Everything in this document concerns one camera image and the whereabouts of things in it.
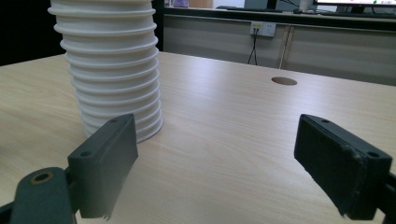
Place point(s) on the stack of white paper cups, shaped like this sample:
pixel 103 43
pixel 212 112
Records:
pixel 109 62

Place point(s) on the white wall socket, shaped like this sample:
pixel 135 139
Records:
pixel 264 29

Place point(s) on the dark office desk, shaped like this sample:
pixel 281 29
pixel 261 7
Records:
pixel 280 17

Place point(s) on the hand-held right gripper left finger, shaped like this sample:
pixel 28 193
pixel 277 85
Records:
pixel 102 161

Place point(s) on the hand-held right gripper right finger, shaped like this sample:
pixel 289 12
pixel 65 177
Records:
pixel 336 161

